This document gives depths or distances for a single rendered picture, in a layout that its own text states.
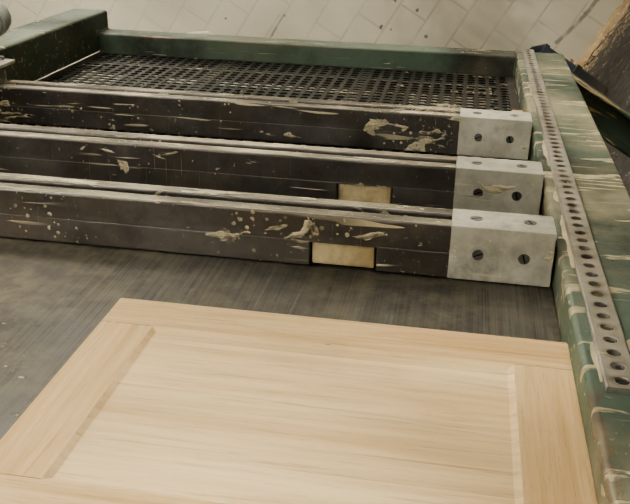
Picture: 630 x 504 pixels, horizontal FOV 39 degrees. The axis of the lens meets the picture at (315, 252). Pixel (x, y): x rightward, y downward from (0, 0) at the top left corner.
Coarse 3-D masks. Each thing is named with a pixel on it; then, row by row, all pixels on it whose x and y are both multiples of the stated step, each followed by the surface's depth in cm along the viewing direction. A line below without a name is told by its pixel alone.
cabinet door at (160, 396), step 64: (128, 320) 94; (192, 320) 94; (256, 320) 94; (320, 320) 95; (64, 384) 82; (128, 384) 83; (192, 384) 83; (256, 384) 83; (320, 384) 83; (384, 384) 84; (448, 384) 84; (512, 384) 84; (0, 448) 73; (64, 448) 73; (128, 448) 73; (192, 448) 74; (256, 448) 74; (320, 448) 74; (384, 448) 74; (448, 448) 75; (512, 448) 75; (576, 448) 74
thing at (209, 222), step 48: (0, 192) 115; (48, 192) 114; (96, 192) 114; (144, 192) 116; (192, 192) 115; (240, 192) 116; (48, 240) 117; (96, 240) 116; (144, 240) 114; (192, 240) 113; (240, 240) 112; (288, 240) 111; (336, 240) 110; (384, 240) 109; (432, 240) 108; (480, 240) 107; (528, 240) 106
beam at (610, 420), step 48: (528, 96) 180; (576, 96) 181; (576, 144) 148; (624, 192) 126; (624, 240) 109; (576, 288) 96; (624, 288) 97; (576, 336) 87; (624, 336) 86; (576, 384) 84; (624, 432) 71; (624, 480) 66
